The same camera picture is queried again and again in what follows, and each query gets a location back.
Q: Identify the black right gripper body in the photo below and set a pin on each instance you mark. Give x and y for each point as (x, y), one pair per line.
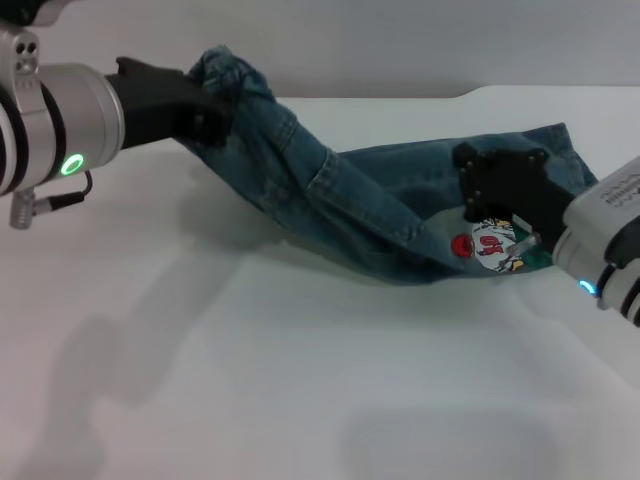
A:
(520, 185)

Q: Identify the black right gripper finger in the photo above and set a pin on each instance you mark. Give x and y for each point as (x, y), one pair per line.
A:
(477, 200)

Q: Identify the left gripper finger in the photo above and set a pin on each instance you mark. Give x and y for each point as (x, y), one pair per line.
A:
(212, 125)

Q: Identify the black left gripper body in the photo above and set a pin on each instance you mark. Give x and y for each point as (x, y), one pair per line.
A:
(155, 105)

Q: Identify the blue denim shorts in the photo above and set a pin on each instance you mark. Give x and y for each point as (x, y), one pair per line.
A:
(360, 200)

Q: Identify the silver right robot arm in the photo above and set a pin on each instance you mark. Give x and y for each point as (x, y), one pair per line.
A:
(625, 295)

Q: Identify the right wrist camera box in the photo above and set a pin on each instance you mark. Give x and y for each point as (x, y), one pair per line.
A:
(600, 200)

